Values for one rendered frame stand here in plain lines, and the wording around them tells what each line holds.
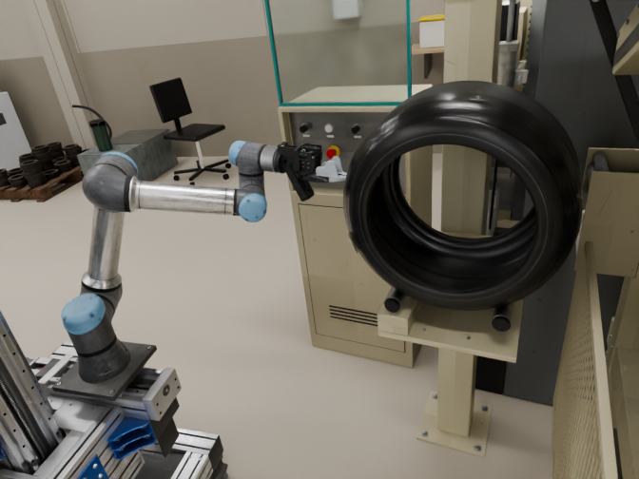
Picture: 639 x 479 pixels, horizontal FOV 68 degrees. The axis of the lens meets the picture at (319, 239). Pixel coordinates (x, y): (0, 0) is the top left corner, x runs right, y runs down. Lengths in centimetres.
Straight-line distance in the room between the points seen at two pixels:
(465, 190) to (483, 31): 44
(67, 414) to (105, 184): 74
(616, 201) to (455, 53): 57
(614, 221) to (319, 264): 127
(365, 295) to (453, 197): 86
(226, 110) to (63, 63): 198
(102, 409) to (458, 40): 148
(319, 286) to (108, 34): 468
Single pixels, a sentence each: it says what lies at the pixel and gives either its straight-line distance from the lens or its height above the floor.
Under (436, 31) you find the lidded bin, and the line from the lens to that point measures 438.
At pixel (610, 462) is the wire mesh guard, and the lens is 91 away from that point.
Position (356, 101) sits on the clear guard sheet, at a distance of 188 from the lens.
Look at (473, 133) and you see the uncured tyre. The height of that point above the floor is 138.
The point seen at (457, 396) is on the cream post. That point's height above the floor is 23.
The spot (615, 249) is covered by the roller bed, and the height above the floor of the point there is 98.
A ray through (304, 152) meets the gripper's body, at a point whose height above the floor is 130.
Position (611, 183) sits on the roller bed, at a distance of 141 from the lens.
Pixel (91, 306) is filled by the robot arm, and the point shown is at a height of 94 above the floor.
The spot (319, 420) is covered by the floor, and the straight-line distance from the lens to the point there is 223.
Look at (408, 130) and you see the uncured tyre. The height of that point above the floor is 139.
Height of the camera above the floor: 168
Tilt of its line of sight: 28 degrees down
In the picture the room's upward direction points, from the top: 7 degrees counter-clockwise
